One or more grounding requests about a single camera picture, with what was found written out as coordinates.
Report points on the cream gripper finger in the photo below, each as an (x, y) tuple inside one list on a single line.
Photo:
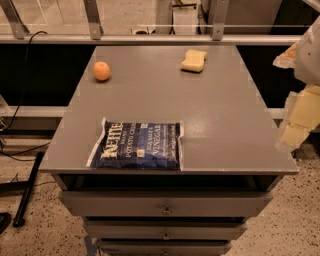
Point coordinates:
[(301, 117)]

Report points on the orange fruit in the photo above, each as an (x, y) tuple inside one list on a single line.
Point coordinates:
[(101, 71)]

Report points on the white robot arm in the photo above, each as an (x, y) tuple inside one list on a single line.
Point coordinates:
[(304, 56)]

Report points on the yellow sponge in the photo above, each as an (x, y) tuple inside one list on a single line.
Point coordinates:
[(194, 61)]

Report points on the grey drawer cabinet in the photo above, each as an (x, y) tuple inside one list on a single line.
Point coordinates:
[(229, 135)]

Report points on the blue Kettle chips bag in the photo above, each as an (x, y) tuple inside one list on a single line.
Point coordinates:
[(138, 146)]

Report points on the middle grey drawer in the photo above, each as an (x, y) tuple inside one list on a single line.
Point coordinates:
[(165, 230)]

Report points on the grey drawer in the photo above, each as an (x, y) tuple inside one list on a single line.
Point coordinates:
[(165, 203), (165, 230), (165, 248)]

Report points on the bottom grey drawer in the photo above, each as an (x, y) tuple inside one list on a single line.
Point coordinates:
[(165, 248)]

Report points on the top grey drawer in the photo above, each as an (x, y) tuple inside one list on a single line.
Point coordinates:
[(165, 203)]

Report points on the black stand leg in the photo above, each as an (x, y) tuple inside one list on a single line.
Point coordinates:
[(19, 220)]

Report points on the metal railing frame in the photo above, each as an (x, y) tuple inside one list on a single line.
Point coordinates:
[(152, 22)]

